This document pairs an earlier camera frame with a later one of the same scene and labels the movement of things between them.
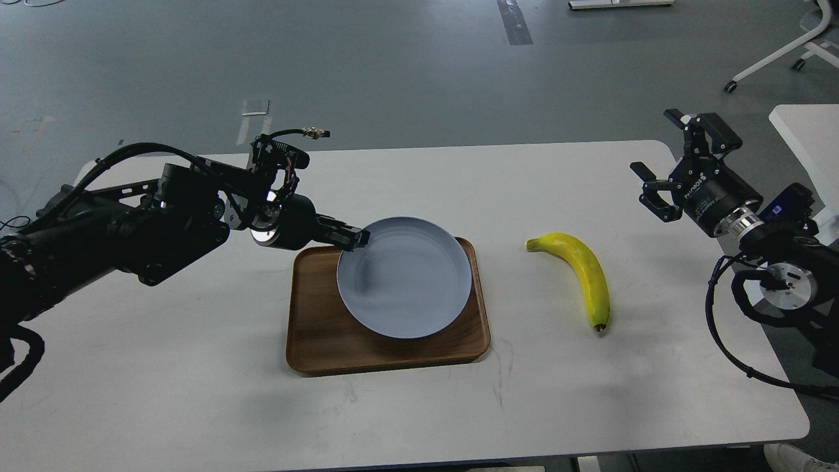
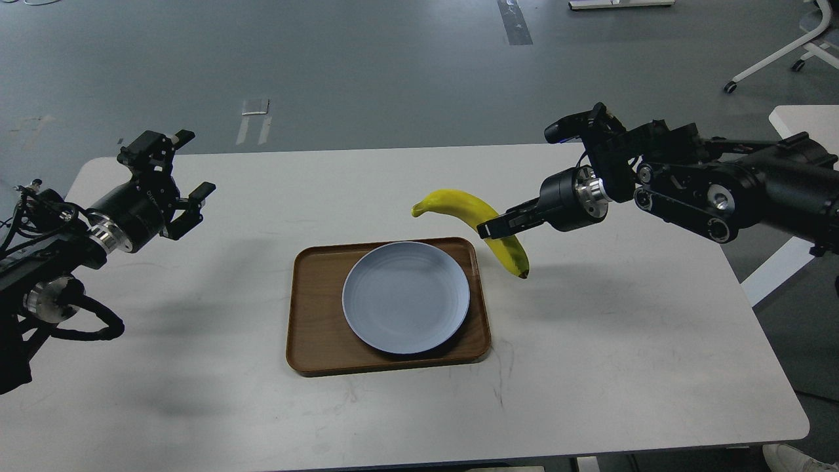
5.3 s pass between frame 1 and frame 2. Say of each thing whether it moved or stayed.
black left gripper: moved
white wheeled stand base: stayed
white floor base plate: stayed
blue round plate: moved
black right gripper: moved
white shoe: stayed
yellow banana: moved
